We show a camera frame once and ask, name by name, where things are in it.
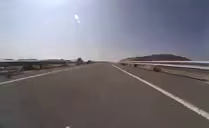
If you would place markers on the grey asphalt road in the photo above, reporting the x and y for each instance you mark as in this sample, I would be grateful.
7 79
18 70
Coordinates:
92 96

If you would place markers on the dark distant hill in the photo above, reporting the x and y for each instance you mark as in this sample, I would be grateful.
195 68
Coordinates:
162 57

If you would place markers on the metal guardrail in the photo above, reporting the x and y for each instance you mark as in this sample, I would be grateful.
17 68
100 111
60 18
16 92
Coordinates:
178 64
25 62

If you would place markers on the dry dirt verge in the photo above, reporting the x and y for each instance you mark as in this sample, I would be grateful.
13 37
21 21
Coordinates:
192 73
12 71

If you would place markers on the white painted edge line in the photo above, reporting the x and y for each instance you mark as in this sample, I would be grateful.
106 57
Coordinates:
192 106

